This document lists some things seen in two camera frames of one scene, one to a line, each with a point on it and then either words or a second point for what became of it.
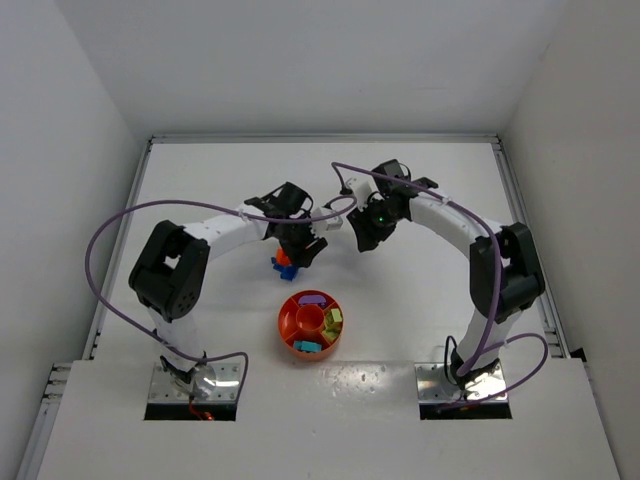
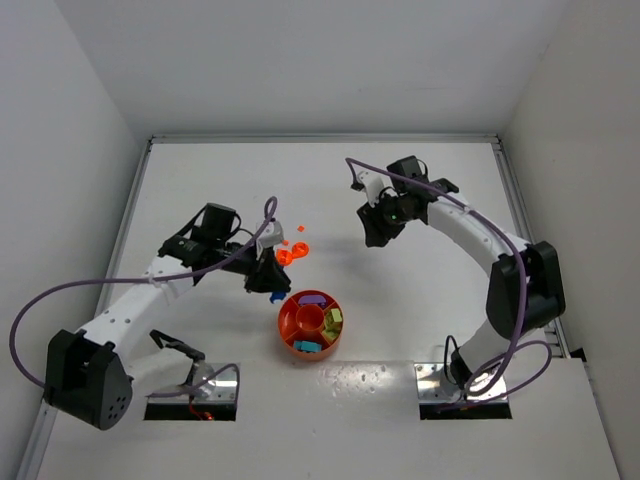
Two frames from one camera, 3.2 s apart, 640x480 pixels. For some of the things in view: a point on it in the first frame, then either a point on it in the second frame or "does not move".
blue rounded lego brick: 287,272 -> 277,296
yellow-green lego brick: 336,315 does not move
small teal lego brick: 313,347 does not move
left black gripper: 304,250 -> 263,273
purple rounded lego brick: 312,299 does not move
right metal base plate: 434,386 does not move
